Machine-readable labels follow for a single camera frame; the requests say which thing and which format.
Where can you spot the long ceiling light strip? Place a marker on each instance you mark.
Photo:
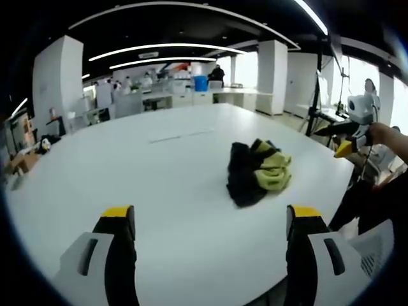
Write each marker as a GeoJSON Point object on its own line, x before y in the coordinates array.
{"type": "Point", "coordinates": [159, 62]}
{"type": "Point", "coordinates": [165, 49]}

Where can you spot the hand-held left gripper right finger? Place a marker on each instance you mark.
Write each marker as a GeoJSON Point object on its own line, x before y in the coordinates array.
{"type": "Point", "coordinates": [328, 255]}

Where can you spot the white mesh chair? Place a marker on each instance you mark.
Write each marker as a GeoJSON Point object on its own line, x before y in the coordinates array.
{"type": "Point", "coordinates": [373, 248]}

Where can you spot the bright ceiling light strip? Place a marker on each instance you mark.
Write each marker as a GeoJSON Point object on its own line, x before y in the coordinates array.
{"type": "Point", "coordinates": [314, 16]}

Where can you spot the blue bin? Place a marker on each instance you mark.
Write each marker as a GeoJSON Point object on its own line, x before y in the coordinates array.
{"type": "Point", "coordinates": [201, 83]}

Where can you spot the white counter desk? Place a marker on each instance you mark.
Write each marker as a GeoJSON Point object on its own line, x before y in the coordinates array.
{"type": "Point", "coordinates": [229, 97]}

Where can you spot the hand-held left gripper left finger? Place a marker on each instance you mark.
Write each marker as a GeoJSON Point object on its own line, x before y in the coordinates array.
{"type": "Point", "coordinates": [83, 255]}

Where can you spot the black and yellow garment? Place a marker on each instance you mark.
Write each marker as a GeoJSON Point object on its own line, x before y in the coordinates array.
{"type": "Point", "coordinates": [255, 172]}

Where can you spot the black and white plush toy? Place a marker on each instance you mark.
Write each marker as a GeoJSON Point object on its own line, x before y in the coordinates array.
{"type": "Point", "coordinates": [47, 143]}

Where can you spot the person's dark clothing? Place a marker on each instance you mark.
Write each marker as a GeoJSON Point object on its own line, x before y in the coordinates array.
{"type": "Point", "coordinates": [373, 204]}

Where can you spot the person's right hand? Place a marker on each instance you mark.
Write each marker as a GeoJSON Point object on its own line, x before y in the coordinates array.
{"type": "Point", "coordinates": [381, 134]}

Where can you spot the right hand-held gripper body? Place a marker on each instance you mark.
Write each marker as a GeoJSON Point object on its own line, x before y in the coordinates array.
{"type": "Point", "coordinates": [363, 106]}

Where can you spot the cardboard box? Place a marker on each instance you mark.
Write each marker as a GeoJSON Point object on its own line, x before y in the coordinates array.
{"type": "Point", "coordinates": [22, 164]}

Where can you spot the black tripod stand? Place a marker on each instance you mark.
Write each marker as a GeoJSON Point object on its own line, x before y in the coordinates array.
{"type": "Point", "coordinates": [314, 95]}

